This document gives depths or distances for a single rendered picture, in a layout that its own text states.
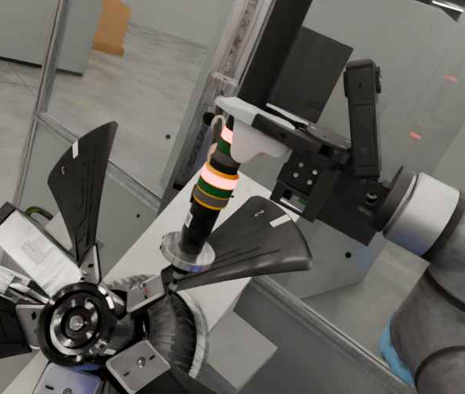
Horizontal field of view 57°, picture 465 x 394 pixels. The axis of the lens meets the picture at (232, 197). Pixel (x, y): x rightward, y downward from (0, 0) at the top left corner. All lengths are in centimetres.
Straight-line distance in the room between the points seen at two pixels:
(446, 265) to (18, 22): 586
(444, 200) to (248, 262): 31
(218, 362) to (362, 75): 95
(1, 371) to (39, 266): 129
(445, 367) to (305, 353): 99
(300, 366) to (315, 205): 102
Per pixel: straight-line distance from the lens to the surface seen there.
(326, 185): 43
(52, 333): 69
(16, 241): 98
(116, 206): 167
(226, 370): 122
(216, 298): 90
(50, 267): 92
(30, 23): 611
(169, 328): 79
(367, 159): 43
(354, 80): 42
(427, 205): 43
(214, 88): 106
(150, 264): 96
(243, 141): 45
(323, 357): 137
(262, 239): 67
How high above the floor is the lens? 169
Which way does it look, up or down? 23 degrees down
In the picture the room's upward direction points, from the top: 24 degrees clockwise
